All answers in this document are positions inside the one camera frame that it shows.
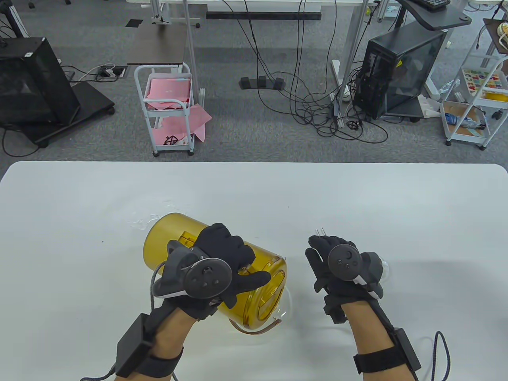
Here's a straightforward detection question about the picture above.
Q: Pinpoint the person's left forearm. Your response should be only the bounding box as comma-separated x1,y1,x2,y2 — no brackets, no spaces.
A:
153,308,199,381

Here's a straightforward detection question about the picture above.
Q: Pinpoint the person's right forearm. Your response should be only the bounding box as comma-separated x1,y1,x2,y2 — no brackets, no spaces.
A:
341,300,413,381

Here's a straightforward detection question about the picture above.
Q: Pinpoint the grey desk leg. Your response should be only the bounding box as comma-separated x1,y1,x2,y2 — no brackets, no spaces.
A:
333,0,373,128

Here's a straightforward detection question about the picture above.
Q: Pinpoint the black foot base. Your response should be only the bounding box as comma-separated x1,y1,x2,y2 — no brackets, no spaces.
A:
239,76,286,90

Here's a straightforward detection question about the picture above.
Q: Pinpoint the dark grey hand controller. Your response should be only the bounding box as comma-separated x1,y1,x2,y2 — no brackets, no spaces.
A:
327,244,385,300
153,239,233,300

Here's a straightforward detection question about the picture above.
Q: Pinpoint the yellow plastic pitcher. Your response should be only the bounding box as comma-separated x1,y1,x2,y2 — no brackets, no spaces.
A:
143,212,288,332

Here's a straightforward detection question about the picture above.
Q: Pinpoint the dark brown side table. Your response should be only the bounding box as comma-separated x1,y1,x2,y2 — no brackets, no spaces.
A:
127,24,188,66

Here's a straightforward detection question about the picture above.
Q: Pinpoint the black floor beam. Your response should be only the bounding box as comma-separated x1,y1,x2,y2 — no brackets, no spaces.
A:
206,11,321,21

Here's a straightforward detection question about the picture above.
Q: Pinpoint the dark grey left hand controller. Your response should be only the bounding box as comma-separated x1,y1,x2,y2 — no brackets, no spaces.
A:
153,239,233,300

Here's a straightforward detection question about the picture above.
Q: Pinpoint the cardboard tray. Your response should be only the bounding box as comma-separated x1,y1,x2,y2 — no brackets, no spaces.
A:
443,101,491,137

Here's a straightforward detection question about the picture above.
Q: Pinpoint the dark grey right hand controller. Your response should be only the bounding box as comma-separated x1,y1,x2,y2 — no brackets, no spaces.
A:
327,244,385,300

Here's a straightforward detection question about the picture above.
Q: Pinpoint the person's left hand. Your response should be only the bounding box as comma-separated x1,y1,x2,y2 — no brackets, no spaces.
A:
167,223,272,320

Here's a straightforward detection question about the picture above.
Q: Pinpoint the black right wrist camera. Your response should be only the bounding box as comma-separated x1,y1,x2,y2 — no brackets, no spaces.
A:
323,296,348,324

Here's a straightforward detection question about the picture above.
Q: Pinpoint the white shelf cart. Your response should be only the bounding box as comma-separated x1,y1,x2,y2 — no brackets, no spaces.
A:
440,38,508,150

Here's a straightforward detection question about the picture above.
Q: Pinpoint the black desk top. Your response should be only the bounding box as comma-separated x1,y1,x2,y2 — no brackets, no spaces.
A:
397,0,473,31

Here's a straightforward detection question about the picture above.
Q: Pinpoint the black left forearm strap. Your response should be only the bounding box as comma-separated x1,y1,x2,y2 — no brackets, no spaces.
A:
137,346,185,378

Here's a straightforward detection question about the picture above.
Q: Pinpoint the bundle of black cables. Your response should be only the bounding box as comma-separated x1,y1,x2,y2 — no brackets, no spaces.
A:
220,0,389,144

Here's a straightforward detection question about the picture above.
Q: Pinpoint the black right forearm strap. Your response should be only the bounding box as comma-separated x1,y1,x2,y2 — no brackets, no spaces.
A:
353,346,399,375

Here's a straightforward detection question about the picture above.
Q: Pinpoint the black glove cable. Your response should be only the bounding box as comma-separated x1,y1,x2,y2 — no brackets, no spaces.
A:
415,331,451,381

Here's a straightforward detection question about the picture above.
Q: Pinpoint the person's right hand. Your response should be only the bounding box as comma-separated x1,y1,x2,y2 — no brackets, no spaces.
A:
306,235,382,305

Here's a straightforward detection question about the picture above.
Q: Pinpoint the stack of pink sheets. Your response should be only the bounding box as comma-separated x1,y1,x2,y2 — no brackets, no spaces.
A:
144,77,191,112

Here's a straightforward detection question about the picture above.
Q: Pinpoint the black keyboard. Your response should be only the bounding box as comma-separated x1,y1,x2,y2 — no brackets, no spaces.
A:
415,0,451,11

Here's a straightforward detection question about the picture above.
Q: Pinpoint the loose pink sheet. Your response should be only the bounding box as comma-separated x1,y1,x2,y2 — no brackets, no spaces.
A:
153,104,213,144

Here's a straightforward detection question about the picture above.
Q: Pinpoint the colourful puzzle board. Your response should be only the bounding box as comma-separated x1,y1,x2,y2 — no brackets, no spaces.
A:
462,69,508,94

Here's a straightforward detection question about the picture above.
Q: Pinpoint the left forearm sensor box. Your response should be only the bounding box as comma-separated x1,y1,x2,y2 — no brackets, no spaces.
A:
115,313,158,378

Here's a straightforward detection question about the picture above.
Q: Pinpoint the white rolling cart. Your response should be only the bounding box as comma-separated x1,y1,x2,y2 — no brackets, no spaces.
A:
134,63,196,157

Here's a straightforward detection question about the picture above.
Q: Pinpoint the right forearm sensor box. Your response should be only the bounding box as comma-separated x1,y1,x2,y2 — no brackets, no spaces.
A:
390,327,422,372

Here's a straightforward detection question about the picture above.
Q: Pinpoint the black glass-sided computer tower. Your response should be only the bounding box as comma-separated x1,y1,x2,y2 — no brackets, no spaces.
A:
352,28,448,121

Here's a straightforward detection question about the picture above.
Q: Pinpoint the black mesh computer case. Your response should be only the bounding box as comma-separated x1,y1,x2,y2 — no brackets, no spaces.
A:
0,38,81,127

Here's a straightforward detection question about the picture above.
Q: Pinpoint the glass teapot with brown handle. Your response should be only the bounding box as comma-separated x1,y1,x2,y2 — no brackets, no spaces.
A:
228,286,296,338

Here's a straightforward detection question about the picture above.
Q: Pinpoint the black forearm strap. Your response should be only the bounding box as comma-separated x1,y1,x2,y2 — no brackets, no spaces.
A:
353,346,399,375
137,346,185,378

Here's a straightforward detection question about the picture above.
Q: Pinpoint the black rolling platform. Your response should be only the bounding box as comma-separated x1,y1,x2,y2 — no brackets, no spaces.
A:
0,81,115,148

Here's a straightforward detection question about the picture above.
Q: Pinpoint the grey metal pole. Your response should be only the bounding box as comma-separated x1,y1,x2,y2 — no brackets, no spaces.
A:
181,0,204,107

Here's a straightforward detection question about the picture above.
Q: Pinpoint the grey glove cable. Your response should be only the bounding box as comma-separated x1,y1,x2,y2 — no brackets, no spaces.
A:
149,260,169,314

